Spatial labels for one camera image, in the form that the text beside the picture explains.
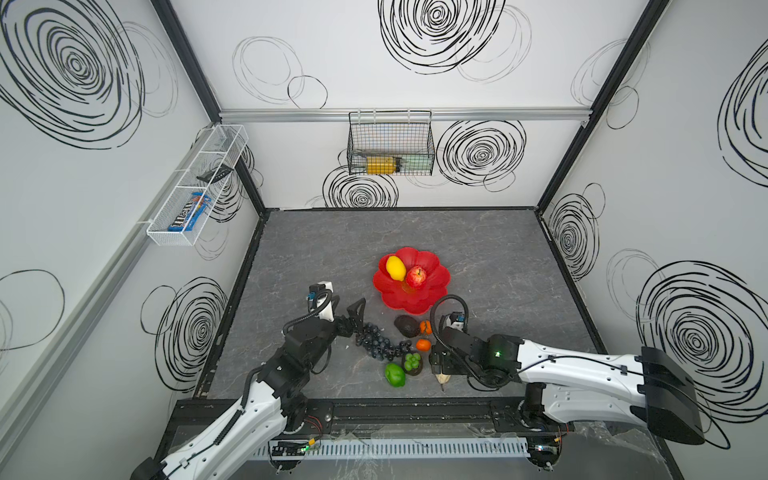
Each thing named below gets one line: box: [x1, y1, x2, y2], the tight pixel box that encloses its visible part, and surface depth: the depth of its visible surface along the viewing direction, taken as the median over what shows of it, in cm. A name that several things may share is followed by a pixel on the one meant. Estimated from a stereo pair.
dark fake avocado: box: [394, 314, 419, 338], surface depth 88 cm
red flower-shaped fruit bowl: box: [372, 246, 451, 315], surface depth 99 cm
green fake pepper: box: [384, 363, 407, 388], surface depth 79 cm
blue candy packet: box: [168, 192, 212, 232], surface depth 72 cm
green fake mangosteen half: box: [402, 351, 423, 376], surface depth 79 cm
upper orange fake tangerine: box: [419, 320, 433, 335], surface depth 88 cm
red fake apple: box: [406, 265, 427, 288], surface depth 96 cm
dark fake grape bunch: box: [355, 323, 412, 361], surface depth 84 cm
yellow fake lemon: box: [386, 255, 407, 282], surface depth 99 cm
